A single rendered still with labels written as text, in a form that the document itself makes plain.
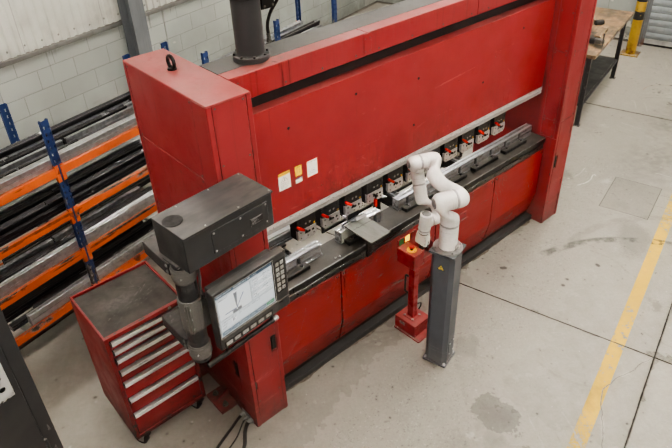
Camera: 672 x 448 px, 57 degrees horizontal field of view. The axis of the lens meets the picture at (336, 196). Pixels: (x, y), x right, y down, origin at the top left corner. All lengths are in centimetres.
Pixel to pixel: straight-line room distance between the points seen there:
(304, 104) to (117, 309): 162
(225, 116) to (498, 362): 277
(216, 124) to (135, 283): 144
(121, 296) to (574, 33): 381
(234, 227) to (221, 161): 39
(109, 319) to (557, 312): 330
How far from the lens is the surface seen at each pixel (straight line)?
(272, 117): 342
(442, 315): 433
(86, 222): 524
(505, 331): 499
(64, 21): 754
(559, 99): 554
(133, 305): 390
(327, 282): 416
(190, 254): 272
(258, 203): 286
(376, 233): 415
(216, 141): 299
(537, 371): 477
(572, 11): 530
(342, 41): 358
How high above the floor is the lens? 349
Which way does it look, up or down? 33 degrees down
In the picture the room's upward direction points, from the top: 2 degrees counter-clockwise
